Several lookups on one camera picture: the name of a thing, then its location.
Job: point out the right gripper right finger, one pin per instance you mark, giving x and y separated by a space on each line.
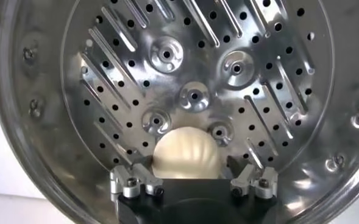
261 184

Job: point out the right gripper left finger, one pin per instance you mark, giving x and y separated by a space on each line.
130 182

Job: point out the white steamed baozi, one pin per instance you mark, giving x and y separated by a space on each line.
185 155

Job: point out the perforated steel steamer basket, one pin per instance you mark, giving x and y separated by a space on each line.
197 45

